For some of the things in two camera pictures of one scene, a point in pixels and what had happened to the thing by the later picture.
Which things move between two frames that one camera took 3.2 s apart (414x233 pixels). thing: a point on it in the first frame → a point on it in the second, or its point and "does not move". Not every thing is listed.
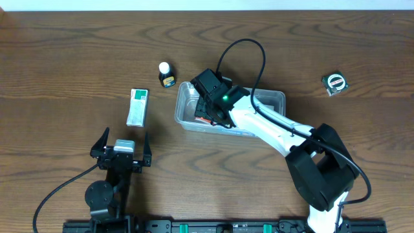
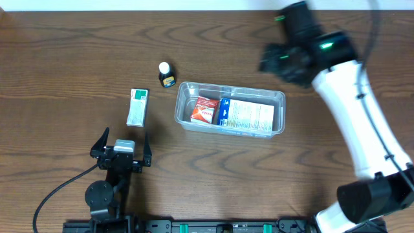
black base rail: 231,226 does not move
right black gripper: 203,108 → 270,60
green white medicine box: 138,105 does not move
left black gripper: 121,160 does not move
